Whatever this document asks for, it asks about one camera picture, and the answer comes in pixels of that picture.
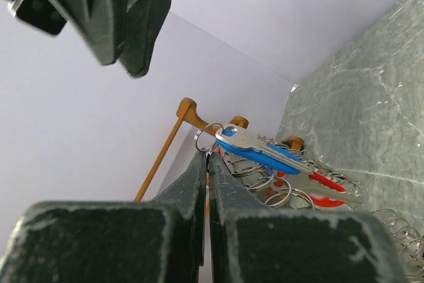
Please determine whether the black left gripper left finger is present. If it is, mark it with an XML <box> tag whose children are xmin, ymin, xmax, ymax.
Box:
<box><xmin>1</xmin><ymin>153</ymin><xmax>206</xmax><ymax>282</ymax></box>

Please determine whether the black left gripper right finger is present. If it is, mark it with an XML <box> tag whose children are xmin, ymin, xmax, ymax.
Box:
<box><xmin>209</xmin><ymin>154</ymin><xmax>407</xmax><ymax>282</ymax></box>

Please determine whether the brown wooden shelf rack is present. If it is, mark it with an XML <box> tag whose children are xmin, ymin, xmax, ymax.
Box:
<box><xmin>133</xmin><ymin>97</ymin><xmax>305</xmax><ymax>202</ymax></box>

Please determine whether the red capped key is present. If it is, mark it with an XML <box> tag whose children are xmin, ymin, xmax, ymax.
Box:
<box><xmin>274</xmin><ymin>170</ymin><xmax>364</xmax><ymax>208</ymax></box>

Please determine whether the silver keyring chain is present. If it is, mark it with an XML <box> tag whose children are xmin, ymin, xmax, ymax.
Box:
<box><xmin>193</xmin><ymin>122</ymin><xmax>424</xmax><ymax>283</ymax></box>

